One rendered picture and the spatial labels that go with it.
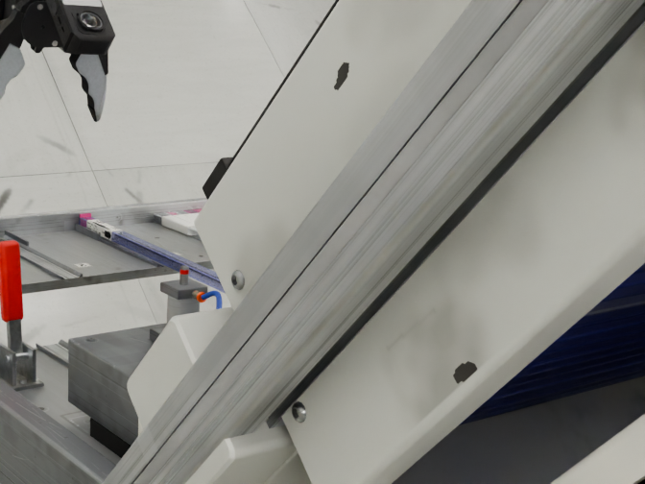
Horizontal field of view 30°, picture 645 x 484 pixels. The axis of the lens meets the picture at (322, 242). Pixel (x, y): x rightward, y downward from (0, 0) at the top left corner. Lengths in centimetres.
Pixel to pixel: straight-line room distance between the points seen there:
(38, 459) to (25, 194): 161
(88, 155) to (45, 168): 11
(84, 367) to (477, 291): 45
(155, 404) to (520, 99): 28
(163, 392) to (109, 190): 191
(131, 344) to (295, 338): 37
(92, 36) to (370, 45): 70
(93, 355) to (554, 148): 48
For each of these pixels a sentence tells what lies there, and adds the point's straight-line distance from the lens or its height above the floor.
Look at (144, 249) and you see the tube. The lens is 131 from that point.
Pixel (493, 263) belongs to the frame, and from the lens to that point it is 43.
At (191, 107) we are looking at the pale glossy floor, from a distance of 273.
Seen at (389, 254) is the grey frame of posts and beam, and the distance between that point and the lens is 44.
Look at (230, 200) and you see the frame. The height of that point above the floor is 142.
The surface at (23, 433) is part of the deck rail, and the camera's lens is 85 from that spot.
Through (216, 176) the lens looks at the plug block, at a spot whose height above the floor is 108.
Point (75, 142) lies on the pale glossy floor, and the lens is 254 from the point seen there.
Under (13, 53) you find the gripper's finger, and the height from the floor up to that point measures 98.
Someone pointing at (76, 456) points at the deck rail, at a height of 115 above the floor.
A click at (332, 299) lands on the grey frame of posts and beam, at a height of 149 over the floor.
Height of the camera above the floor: 181
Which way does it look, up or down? 43 degrees down
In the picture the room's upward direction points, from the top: 39 degrees clockwise
